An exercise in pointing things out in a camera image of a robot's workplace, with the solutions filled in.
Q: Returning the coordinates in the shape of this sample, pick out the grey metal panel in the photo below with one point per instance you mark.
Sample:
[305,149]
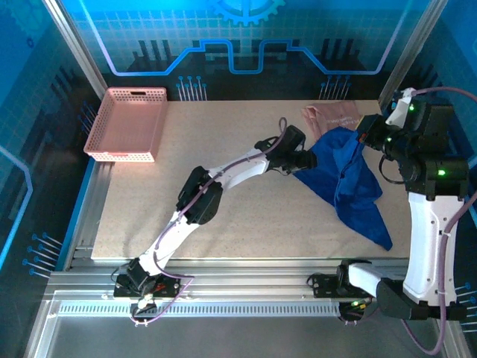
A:
[223,339]

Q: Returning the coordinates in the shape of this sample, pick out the aluminium frame rail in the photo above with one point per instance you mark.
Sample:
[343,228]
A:
[242,276]

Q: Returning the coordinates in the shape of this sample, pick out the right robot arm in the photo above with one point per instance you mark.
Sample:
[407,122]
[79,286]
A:
[428,242]

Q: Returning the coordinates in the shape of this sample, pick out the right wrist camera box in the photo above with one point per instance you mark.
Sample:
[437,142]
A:
[400,110]

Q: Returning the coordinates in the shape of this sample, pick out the pink folded printed t-shirt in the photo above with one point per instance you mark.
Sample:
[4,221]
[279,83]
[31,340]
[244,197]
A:
[335,113]

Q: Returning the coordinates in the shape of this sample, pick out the aluminium side rail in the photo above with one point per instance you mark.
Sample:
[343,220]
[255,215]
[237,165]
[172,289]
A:
[93,216]

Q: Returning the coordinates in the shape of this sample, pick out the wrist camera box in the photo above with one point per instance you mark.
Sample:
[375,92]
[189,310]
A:
[400,110]
[265,144]

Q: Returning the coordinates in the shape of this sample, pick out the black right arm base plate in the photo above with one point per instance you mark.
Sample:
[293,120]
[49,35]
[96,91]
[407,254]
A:
[324,285]

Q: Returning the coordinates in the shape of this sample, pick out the aluminium upright post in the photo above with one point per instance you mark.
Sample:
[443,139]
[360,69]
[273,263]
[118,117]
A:
[74,44]
[415,48]

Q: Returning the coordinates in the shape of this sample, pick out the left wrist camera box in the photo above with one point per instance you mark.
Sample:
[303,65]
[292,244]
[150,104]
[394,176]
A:
[265,144]

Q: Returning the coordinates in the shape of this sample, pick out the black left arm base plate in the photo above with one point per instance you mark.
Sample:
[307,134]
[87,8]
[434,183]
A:
[167,289]

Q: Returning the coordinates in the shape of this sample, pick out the blue t-shirt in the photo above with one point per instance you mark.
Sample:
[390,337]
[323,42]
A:
[354,186]

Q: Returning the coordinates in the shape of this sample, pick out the pink plastic basket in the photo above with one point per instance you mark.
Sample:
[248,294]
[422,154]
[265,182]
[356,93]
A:
[126,123]

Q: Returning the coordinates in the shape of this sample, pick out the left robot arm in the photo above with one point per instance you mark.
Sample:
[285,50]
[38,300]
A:
[242,171]

